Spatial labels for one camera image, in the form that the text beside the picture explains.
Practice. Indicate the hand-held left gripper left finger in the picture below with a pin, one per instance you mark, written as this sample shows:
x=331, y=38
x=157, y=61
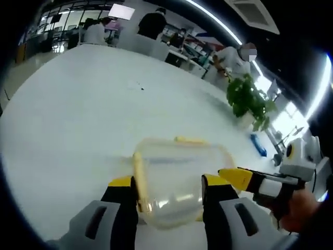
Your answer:
x=117, y=208

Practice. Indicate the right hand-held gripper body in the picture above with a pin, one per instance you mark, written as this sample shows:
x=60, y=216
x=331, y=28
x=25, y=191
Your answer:
x=299, y=159

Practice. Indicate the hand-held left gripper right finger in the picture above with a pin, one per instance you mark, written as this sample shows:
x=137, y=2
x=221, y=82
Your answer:
x=218, y=208

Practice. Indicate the clear container with yellow plastic buckles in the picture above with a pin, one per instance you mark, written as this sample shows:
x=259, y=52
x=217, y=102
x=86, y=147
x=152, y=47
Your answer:
x=179, y=182

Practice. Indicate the person's right hand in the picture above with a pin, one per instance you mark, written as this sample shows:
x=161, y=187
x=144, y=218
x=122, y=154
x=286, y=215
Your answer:
x=301, y=211

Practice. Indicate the blue packet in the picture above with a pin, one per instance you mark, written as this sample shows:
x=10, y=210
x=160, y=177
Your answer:
x=258, y=145

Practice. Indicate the white plant pot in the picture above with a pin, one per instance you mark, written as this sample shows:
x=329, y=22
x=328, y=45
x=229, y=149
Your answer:
x=247, y=120

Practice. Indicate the green potted plant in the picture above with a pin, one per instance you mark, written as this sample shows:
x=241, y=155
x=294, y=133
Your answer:
x=247, y=99

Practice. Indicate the ceiling air vent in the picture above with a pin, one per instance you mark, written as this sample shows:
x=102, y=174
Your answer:
x=256, y=14

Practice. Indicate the long ceiling light strip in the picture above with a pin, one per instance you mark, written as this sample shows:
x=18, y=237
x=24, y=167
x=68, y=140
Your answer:
x=218, y=18

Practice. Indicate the white wall screen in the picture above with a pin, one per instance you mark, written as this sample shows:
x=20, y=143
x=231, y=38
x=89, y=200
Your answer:
x=121, y=11

